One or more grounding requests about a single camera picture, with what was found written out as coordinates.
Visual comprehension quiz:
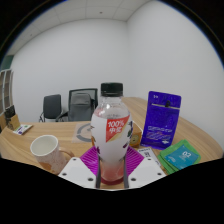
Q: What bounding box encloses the dark and tan carton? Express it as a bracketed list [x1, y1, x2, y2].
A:
[0, 104, 22, 133]

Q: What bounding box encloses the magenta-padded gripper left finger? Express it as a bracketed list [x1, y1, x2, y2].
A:
[58, 146, 102, 190]

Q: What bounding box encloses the white and green leaflet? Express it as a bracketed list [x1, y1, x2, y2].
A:
[12, 123, 34, 136]

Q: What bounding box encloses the white mug with bear print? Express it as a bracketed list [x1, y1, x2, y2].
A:
[29, 134, 75, 175]

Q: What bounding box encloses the wooden side desk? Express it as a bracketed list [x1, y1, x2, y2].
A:
[121, 96, 150, 129]

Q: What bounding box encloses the large black mesh office chair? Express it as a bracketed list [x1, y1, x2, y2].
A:
[56, 87, 100, 123]

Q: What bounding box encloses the green packet with blue print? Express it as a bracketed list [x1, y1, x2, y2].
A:
[157, 139, 202, 176]

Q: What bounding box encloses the small black office chair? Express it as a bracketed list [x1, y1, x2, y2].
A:
[39, 93, 64, 123]

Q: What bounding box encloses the wooden shelf unit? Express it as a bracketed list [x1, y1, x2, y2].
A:
[0, 68, 14, 116]

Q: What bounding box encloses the purple pouch package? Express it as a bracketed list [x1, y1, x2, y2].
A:
[139, 90, 183, 150]

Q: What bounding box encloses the clear drink bottle black cap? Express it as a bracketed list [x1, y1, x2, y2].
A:
[90, 82, 134, 184]

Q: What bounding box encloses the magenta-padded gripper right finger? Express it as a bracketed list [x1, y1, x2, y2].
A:
[123, 146, 167, 190]

